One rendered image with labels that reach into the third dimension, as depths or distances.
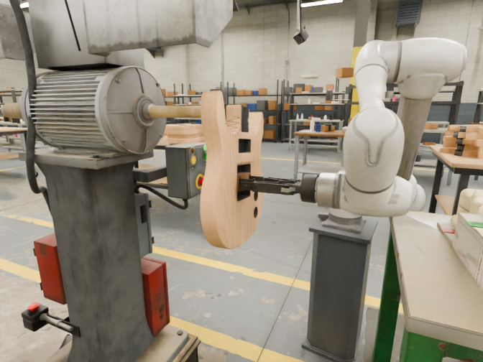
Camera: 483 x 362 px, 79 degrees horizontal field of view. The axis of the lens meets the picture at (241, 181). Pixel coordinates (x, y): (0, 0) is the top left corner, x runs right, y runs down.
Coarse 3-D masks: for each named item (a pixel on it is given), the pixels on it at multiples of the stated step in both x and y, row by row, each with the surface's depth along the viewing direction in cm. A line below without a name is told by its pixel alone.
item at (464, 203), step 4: (460, 196) 78; (464, 196) 77; (468, 196) 76; (460, 200) 78; (464, 200) 77; (468, 200) 77; (460, 204) 78; (464, 204) 77; (468, 204) 77; (460, 208) 78; (464, 208) 77; (468, 208) 77; (460, 212) 78; (464, 212) 77; (468, 212) 77
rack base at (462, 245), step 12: (468, 216) 66; (480, 216) 66; (456, 228) 69; (468, 228) 62; (480, 228) 59; (456, 240) 68; (468, 240) 62; (480, 240) 56; (456, 252) 67; (468, 252) 61; (480, 252) 56; (468, 264) 61; (480, 264) 56
